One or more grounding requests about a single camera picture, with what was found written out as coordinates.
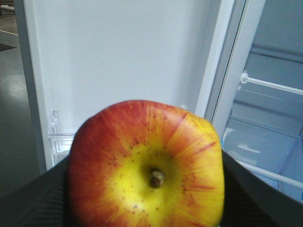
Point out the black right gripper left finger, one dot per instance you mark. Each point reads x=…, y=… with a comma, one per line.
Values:
x=42, y=203

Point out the open fridge cabinet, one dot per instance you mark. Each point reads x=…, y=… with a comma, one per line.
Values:
x=256, y=104

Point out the upper clear door bin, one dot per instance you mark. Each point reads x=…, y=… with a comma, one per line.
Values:
x=59, y=142

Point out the open fridge door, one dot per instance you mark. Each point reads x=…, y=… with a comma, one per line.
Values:
x=81, y=56

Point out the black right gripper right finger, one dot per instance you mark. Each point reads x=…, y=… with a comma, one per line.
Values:
x=250, y=202

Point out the red yellow apple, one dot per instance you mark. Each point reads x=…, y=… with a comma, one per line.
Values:
x=146, y=164

